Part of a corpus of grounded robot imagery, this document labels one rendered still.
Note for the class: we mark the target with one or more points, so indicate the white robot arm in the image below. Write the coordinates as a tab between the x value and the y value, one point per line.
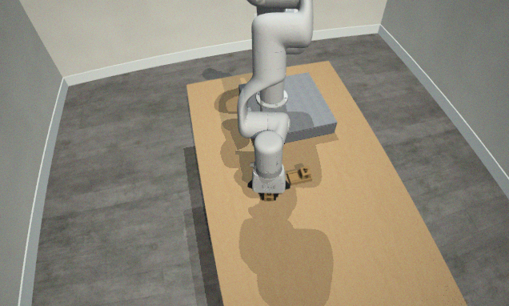
272	34

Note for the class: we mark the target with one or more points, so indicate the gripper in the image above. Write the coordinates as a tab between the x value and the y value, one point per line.
275	185

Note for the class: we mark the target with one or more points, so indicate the tan cube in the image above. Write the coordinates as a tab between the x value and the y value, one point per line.
268	197
305	172

